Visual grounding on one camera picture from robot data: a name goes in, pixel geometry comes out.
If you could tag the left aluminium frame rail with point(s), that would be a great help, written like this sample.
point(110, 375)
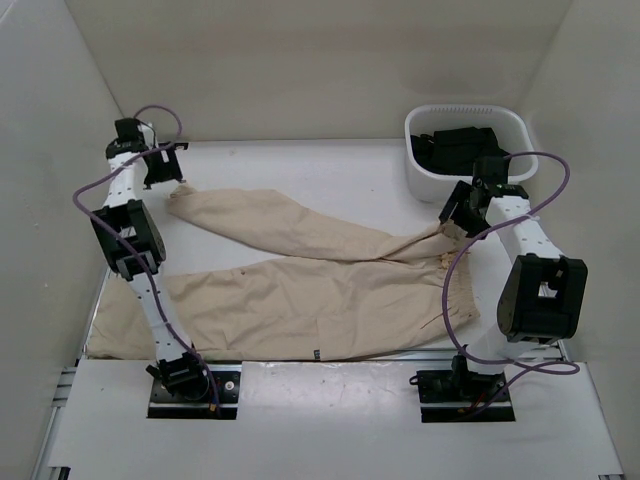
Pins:
point(64, 278)

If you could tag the aluminium frame rail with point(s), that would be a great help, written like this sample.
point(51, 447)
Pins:
point(64, 278)
point(552, 352)

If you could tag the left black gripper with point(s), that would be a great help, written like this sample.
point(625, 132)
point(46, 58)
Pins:
point(168, 170)

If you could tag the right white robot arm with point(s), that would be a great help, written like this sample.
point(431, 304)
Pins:
point(542, 297)

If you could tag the front aluminium rail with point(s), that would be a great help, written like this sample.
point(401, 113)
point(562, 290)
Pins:
point(424, 358)

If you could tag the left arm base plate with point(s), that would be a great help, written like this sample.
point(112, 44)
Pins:
point(198, 403)

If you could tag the white plastic basket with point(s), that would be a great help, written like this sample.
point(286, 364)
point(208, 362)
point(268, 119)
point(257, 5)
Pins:
point(508, 127)

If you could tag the right aluminium frame rail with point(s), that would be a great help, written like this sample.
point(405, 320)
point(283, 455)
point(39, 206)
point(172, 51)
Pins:
point(552, 352)

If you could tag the beige trousers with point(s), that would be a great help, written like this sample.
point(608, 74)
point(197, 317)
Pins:
point(332, 290)

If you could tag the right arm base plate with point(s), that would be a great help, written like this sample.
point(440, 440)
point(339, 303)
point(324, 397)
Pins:
point(468, 398)

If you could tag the black folded garment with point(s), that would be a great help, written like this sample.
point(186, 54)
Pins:
point(453, 152)

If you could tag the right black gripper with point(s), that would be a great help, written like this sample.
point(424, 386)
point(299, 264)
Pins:
point(459, 195)

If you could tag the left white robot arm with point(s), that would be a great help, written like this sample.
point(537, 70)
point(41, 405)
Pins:
point(134, 249)

